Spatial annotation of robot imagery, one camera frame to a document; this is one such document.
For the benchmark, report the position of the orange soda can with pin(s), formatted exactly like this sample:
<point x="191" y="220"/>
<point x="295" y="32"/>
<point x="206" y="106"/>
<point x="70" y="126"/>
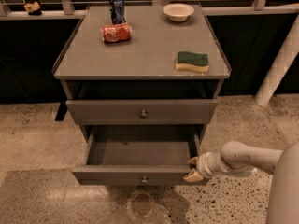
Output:
<point x="116" y="32"/>

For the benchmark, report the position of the small yellow black object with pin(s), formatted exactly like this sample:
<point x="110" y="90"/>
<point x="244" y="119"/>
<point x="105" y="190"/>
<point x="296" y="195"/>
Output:
<point x="33" y="8"/>

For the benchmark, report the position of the white bowl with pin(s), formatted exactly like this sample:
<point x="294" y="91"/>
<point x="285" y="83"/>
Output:
<point x="178" y="12"/>

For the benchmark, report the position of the grey top drawer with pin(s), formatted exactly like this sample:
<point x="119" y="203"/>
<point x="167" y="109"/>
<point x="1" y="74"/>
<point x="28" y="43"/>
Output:
<point x="142" y="112"/>

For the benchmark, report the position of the white diagonal pipe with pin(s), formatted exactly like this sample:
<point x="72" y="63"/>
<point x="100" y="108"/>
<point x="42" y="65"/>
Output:
<point x="280" y="66"/>

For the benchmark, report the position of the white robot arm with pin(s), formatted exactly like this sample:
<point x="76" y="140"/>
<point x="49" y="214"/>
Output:
<point x="238" y="159"/>

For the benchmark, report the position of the metal railing ledge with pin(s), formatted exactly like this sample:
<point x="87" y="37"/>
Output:
<point x="40" y="14"/>

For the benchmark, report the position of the green yellow sponge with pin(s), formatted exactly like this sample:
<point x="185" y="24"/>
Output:
<point x="192" y="61"/>

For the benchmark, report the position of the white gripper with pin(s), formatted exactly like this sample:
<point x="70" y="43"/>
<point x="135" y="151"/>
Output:
<point x="204" y="166"/>

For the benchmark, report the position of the grey drawer cabinet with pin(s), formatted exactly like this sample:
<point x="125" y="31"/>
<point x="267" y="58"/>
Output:
<point x="144" y="67"/>

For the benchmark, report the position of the blue soda can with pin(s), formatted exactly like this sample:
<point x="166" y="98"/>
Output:
<point x="117" y="11"/>

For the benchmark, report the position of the grey drawer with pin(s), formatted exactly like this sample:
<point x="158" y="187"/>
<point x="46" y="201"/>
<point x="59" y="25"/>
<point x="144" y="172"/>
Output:
<point x="145" y="155"/>
<point x="142" y="112"/>

